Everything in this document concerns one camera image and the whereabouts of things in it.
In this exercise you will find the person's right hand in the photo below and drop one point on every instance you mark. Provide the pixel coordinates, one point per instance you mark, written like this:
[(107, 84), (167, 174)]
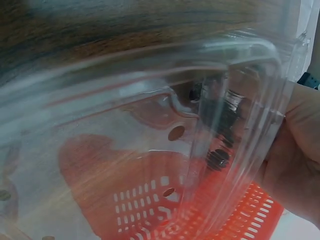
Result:
[(297, 155)]

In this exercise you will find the black wrist band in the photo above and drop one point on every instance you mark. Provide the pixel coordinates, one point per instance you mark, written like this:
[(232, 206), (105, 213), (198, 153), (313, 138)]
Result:
[(310, 80)]

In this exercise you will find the orange plastic basket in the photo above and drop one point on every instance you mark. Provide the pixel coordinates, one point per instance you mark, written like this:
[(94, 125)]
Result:
[(140, 207)]

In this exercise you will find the clear plastic clamshell container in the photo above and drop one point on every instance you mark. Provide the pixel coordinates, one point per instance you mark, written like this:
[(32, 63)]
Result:
[(150, 100)]

